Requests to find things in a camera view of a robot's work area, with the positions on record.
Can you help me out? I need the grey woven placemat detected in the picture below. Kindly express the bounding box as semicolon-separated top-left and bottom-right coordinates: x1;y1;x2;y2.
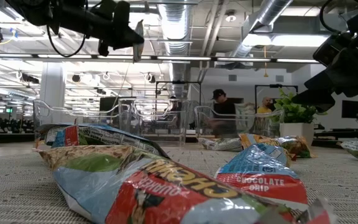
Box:
0;146;358;224

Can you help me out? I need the silver ventilation duct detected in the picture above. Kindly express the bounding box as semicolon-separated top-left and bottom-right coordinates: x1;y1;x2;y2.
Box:
157;0;194;99
228;0;293;60

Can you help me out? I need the black desk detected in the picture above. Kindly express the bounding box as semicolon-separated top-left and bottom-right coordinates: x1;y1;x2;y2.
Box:
314;126;358;142

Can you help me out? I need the black monitor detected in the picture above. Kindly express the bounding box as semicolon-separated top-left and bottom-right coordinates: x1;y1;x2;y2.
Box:
341;100;358;119

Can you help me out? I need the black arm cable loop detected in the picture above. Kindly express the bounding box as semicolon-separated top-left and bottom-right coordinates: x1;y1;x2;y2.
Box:
318;0;343;34
46;24;87;58

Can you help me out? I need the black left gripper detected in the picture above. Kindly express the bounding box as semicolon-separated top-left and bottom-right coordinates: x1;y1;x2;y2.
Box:
50;0;145;58

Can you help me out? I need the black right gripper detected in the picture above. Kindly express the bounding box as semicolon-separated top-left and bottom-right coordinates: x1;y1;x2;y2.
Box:
291;30;358;114

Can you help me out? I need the clear plastic bin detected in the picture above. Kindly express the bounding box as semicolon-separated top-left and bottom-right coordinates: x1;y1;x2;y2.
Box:
32;98;134;146
193;105;285;141
118;98;190;147

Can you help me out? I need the green leafy plant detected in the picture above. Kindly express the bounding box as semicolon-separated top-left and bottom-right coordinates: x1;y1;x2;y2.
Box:
272;88;328;124

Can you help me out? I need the granola bar foil wrapper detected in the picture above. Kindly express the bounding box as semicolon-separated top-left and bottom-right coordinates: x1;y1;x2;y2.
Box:
132;19;145;63
197;136;244;152

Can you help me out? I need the white pillar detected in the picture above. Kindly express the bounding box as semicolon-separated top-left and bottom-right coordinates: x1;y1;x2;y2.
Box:
39;62;67;124

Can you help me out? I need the white plant pot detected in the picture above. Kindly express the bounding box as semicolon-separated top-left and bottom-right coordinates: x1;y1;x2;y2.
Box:
279;122;315;147

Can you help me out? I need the black metal frame stand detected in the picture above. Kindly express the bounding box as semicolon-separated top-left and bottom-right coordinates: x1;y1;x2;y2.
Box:
254;83;299;114
155;80;202;108

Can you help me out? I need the person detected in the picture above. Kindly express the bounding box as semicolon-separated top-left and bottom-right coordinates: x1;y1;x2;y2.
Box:
209;88;239;139
256;96;275;114

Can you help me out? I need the orange green granola bar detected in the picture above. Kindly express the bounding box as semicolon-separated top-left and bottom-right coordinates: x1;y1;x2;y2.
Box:
239;133;313;160

